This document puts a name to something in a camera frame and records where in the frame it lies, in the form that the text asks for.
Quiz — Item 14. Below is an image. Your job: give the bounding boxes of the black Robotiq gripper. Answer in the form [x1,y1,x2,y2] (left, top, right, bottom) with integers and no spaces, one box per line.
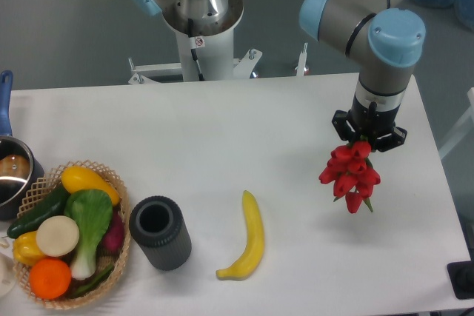
[331,96,407,152]

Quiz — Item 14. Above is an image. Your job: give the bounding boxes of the red tulip bouquet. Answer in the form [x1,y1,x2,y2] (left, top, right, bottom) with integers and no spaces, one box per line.
[318,140,381,214]

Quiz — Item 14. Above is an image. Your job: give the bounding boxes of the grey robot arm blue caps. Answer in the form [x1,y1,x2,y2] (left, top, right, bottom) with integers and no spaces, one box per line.
[133,0,426,152]

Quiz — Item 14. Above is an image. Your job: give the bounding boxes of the dark grey ribbed vase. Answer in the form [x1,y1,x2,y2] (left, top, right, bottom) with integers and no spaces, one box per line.
[129,195,192,271]

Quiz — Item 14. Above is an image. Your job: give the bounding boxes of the yellow banana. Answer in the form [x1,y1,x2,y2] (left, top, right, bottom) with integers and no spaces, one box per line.
[216,190,266,281]

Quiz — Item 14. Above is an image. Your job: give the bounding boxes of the black device at table edge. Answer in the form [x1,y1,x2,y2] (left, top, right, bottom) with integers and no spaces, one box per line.
[447,261,473,300]

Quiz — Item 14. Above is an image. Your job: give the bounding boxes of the purple sweet potato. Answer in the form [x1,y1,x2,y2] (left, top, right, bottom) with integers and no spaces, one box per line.
[101,210,124,253]

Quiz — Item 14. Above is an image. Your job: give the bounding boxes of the green bok choy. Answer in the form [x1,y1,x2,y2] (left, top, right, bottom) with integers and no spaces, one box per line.
[64,189,113,280]

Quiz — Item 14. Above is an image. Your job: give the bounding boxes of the yellow squash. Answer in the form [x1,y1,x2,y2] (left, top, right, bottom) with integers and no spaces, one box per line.
[61,166,121,206]

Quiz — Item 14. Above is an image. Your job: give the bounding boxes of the green chili pepper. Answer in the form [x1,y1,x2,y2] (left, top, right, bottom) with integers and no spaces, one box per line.
[68,264,114,299]

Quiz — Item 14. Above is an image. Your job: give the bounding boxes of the dark green cucumber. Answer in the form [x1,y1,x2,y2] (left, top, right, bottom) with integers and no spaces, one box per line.
[7,185,70,239]

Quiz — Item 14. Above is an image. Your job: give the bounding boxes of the woven wicker basket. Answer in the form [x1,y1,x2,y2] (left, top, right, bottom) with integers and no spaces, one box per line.
[13,160,131,311]

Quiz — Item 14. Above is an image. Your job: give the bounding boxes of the orange fruit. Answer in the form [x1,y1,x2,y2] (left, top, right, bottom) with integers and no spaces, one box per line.
[29,258,72,300]

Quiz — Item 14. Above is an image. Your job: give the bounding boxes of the yellow bell pepper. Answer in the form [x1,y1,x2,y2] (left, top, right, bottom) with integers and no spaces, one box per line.
[13,231,47,266]

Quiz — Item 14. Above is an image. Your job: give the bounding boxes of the white garlic clove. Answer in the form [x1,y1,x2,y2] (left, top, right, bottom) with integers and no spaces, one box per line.
[0,237,10,249]

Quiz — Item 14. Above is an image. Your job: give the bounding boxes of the white frame at right edge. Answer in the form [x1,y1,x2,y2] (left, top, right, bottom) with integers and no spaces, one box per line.
[438,87,473,160]

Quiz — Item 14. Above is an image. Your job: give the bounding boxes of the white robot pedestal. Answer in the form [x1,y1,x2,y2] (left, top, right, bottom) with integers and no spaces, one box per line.
[128,0,262,84]

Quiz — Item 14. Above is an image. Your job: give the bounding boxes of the blue handled saucepan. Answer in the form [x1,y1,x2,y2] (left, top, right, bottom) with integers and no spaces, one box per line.
[1,70,44,221]

